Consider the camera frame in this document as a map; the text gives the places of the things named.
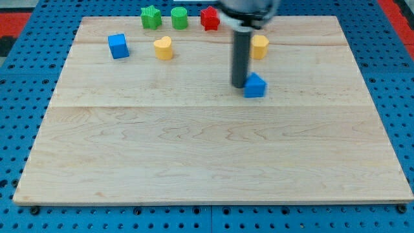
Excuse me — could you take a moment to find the red star block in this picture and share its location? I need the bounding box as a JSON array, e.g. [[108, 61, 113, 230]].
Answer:
[[200, 6, 220, 31]]

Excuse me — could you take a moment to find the green cylinder block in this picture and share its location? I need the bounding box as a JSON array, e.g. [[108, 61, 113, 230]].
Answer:
[[171, 6, 188, 30]]

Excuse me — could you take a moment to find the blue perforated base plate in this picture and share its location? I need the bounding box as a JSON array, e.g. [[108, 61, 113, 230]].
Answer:
[[1, 0, 413, 232]]

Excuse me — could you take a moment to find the wooden board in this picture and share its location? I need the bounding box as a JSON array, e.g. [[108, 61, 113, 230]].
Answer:
[[13, 16, 413, 206]]

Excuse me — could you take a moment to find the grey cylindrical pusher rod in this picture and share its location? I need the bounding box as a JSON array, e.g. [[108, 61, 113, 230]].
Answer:
[[231, 31, 252, 88]]

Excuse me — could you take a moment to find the yellow heart block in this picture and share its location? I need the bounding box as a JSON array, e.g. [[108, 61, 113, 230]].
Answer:
[[153, 36, 173, 60]]

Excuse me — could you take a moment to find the green star block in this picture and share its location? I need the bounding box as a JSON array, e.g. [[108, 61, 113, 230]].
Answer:
[[140, 5, 162, 30]]

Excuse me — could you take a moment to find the blue cube block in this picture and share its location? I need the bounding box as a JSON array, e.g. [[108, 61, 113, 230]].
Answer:
[[107, 34, 129, 59]]

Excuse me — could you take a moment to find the yellow pentagon block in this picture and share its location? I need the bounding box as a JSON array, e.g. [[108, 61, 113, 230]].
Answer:
[[250, 35, 269, 60]]

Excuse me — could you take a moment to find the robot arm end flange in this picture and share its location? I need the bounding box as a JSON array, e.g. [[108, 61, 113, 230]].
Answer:
[[217, 0, 281, 32]]

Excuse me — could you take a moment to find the blue triangular block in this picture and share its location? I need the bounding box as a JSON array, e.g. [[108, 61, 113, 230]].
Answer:
[[243, 72, 267, 98]]

